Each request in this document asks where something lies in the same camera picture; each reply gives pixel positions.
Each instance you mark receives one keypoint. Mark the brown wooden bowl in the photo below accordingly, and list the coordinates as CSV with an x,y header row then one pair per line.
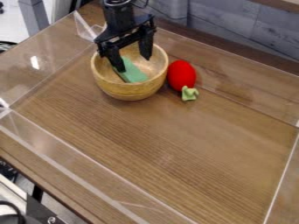
x,y
131,91

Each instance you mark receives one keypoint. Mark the red plush strawberry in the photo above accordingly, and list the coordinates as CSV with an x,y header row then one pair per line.
x,y
182,79

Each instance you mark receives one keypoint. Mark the clear acrylic corner bracket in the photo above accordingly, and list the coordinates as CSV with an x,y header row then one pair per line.
x,y
86,31

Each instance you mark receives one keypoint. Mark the green rectangular stick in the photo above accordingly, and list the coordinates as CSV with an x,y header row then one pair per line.
x,y
133,74

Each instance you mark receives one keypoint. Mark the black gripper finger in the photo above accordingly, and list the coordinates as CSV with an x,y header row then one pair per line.
x,y
115,59
146,41

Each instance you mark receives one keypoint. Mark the black table leg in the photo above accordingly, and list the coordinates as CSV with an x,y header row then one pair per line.
x,y
38,193

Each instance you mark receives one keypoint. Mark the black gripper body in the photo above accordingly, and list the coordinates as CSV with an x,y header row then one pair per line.
x,y
123,25

